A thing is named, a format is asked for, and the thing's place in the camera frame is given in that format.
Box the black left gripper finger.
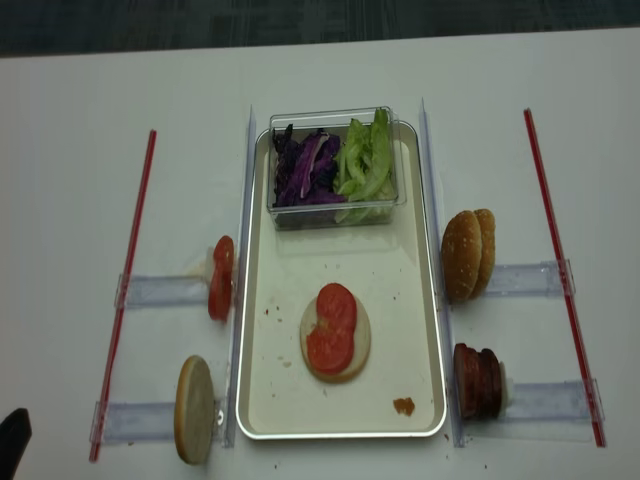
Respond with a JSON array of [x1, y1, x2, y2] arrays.
[[0, 408, 32, 480]]

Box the red tomato slice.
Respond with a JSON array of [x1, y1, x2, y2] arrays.
[[208, 235, 235, 322], [303, 283, 357, 375]]

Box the red tomato slice in holder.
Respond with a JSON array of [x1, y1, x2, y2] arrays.
[[208, 235, 235, 322]]

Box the white tomato pusher block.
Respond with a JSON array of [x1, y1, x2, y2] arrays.
[[202, 247, 215, 284]]

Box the green lettuce leaves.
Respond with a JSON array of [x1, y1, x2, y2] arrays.
[[333, 108, 396, 225]]

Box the front brown meat patty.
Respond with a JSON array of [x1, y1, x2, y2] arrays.
[[454, 343, 485, 419]]

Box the brown meat patty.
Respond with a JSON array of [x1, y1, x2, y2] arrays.
[[454, 343, 485, 419], [479, 348, 502, 418]]

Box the rear brown meat patty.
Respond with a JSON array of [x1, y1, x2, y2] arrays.
[[479, 348, 502, 418]]

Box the left red strip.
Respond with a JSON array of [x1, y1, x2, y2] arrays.
[[89, 129, 157, 464]]

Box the red strip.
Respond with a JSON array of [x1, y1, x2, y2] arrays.
[[523, 108, 607, 448], [89, 129, 157, 464]]

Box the upright bun slice left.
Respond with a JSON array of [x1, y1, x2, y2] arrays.
[[174, 355, 215, 465]]

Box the bottom bun slice on tray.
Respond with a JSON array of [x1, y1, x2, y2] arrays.
[[299, 296, 371, 384]]

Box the white rectangular metal tray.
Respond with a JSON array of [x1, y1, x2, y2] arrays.
[[236, 123, 446, 440]]

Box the brown food crumb on tray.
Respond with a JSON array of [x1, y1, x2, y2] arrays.
[[393, 397, 415, 417]]

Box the purple cabbage leaves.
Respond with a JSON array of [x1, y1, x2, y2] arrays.
[[272, 124, 346, 208]]

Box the clear plastic salad container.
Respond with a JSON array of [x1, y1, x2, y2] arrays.
[[266, 106, 406, 230]]

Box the front burger bun top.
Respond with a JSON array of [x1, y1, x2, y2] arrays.
[[441, 210, 482, 303]]

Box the burger bun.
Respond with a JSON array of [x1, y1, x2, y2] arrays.
[[441, 210, 482, 303], [471, 209, 496, 299]]

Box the white patty pusher block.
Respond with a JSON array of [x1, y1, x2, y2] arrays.
[[499, 361, 514, 416]]

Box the rear burger bun top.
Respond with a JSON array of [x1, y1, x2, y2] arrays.
[[471, 209, 496, 299]]

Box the right red strip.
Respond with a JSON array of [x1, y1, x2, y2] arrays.
[[523, 108, 607, 448]]

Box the clear left bun holder rail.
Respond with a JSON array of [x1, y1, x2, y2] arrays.
[[89, 402, 175, 445]]

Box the clear bun holder rail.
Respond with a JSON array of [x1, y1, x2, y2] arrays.
[[89, 402, 175, 445], [484, 260, 576, 298]]

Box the clear tomato holder rail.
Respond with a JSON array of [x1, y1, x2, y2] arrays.
[[114, 274, 209, 309]]

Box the left clear long rail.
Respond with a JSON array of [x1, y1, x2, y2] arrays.
[[221, 106, 256, 449]]

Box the clear right bun holder rail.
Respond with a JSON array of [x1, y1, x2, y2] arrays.
[[484, 260, 576, 298]]

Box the clear patty holder rail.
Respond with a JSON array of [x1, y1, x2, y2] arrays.
[[498, 380, 606, 422]]

